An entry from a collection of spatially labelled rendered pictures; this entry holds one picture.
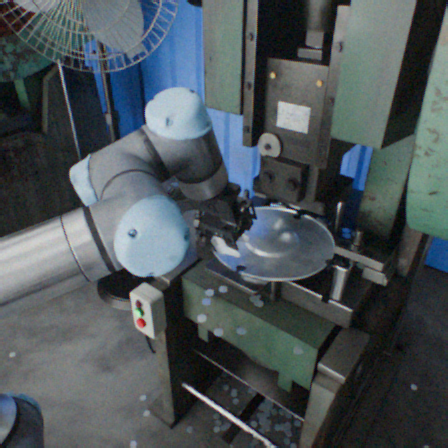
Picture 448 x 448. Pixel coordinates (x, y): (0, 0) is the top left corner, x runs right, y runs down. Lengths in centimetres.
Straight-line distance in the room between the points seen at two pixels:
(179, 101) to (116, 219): 18
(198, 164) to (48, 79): 175
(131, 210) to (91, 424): 127
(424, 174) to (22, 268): 42
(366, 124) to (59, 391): 140
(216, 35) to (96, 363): 131
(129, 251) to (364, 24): 52
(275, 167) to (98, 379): 113
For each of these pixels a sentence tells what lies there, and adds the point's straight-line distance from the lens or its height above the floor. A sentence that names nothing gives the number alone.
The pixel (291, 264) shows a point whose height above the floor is 78.
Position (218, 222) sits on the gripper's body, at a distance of 64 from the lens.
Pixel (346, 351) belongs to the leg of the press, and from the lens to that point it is 93.
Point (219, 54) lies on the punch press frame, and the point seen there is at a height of 117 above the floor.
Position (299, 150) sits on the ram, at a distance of 87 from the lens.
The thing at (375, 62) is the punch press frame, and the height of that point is 120.
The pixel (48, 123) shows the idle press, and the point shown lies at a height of 64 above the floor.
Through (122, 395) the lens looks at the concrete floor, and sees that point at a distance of 164.
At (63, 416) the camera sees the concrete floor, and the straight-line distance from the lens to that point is 165.
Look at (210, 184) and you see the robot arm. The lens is 57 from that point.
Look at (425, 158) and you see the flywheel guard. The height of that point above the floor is 116.
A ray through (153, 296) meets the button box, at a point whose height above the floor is 63.
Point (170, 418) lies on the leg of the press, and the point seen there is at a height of 3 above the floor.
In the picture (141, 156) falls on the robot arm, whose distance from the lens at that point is 51.
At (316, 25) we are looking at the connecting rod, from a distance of 85.
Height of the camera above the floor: 133
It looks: 34 degrees down
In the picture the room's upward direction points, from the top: straight up
